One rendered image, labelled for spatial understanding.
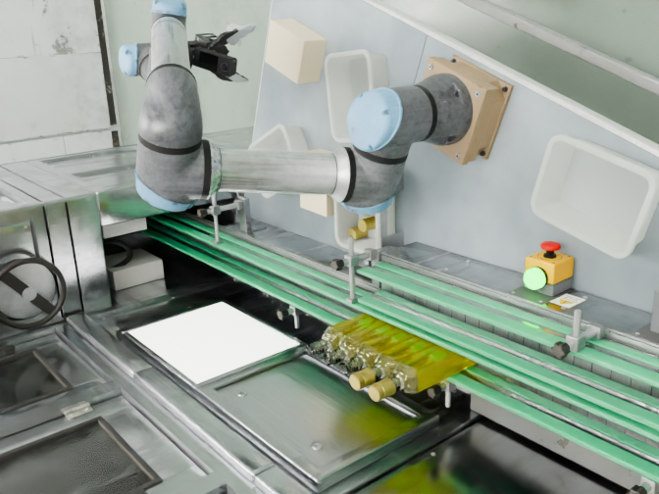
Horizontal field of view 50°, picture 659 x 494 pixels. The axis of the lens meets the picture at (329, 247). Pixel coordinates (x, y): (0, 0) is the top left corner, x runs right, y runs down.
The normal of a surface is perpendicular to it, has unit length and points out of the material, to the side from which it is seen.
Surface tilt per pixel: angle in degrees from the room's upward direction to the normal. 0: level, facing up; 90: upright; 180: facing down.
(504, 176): 0
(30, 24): 90
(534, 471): 89
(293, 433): 90
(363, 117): 7
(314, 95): 0
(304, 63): 90
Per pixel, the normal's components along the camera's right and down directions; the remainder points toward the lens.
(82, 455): -0.04, -0.95
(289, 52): -0.77, 0.23
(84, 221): 0.63, 0.22
